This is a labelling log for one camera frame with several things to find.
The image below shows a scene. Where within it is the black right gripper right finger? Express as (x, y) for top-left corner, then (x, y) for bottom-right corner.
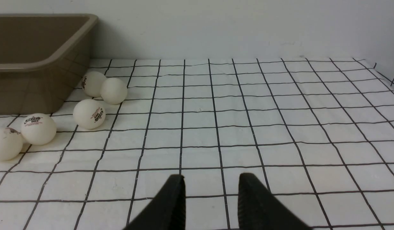
(238, 173), (311, 230)

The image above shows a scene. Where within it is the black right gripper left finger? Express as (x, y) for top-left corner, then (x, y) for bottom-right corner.
(124, 174), (186, 230)

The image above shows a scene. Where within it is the white ping-pong ball with logo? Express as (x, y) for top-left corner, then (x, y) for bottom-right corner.
(72, 99), (106, 130)
(20, 113), (57, 145)

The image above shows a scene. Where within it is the white grid tablecloth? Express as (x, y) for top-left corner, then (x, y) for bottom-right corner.
(0, 57), (394, 230)

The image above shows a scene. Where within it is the olive plastic bin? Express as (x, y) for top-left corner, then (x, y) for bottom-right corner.
(0, 13), (99, 115)

